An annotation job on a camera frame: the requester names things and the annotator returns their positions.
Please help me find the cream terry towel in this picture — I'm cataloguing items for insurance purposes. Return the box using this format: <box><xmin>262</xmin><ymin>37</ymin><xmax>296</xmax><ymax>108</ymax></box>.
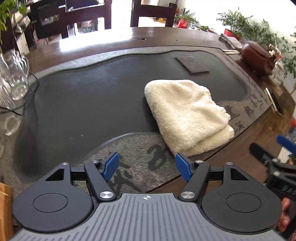
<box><xmin>144</xmin><ymin>79</ymin><xmax>234</xmax><ymax>157</ymax></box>

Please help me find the person hand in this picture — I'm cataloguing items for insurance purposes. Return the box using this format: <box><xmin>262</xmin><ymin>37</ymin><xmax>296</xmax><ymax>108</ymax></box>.
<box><xmin>277</xmin><ymin>197</ymin><xmax>290</xmax><ymax>232</ymax></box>

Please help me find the black stone tea tray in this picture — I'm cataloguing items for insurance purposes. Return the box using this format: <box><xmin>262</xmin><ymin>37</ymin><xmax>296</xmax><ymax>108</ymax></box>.
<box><xmin>14</xmin><ymin>49</ymin><xmax>250</xmax><ymax>176</ymax></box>

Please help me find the clear glass cup front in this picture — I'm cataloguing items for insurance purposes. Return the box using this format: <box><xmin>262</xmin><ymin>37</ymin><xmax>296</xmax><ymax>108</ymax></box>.
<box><xmin>1</xmin><ymin>113</ymin><xmax>21</xmax><ymax>136</ymax></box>

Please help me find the small dark square coaster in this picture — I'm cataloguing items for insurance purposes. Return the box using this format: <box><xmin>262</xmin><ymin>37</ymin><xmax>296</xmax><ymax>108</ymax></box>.
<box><xmin>175</xmin><ymin>56</ymin><xmax>209</xmax><ymax>74</ymax></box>

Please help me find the folded grey cloth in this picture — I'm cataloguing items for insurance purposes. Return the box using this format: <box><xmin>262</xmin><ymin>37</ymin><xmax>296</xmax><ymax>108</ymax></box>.
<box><xmin>219</xmin><ymin>34</ymin><xmax>243</xmax><ymax>50</ymax></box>

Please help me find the green potted plant right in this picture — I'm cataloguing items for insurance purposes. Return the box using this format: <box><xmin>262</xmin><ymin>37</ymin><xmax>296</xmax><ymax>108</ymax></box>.
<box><xmin>217</xmin><ymin>10</ymin><xmax>295</xmax><ymax>77</ymax></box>

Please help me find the dark wooden chair left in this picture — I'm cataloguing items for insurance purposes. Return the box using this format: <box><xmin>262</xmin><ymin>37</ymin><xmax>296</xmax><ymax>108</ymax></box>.
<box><xmin>59</xmin><ymin>1</ymin><xmax>112</xmax><ymax>39</ymax></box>

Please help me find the dark wooden chair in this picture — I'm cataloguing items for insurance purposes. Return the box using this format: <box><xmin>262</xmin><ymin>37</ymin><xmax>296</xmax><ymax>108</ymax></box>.
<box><xmin>130</xmin><ymin>0</ymin><xmax>177</xmax><ymax>28</ymax></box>
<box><xmin>59</xmin><ymin>1</ymin><xmax>112</xmax><ymax>39</ymax></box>

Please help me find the black office chair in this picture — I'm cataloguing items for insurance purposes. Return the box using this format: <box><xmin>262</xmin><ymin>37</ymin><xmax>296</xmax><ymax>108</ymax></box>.
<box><xmin>30</xmin><ymin>1</ymin><xmax>61</xmax><ymax>39</ymax></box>

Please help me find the dark wooden chair right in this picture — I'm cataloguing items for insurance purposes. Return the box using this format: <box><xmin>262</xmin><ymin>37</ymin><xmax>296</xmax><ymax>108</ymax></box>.
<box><xmin>130</xmin><ymin>0</ymin><xmax>177</xmax><ymax>28</ymax></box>

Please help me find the green leafy plant left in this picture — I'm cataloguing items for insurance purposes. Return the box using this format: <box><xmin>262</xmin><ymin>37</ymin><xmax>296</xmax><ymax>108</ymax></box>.
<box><xmin>0</xmin><ymin>0</ymin><xmax>27</xmax><ymax>33</ymax></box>

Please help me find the black cable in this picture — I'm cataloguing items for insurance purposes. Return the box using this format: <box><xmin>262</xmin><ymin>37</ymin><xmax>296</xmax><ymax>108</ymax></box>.
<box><xmin>0</xmin><ymin>71</ymin><xmax>40</xmax><ymax>117</ymax></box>

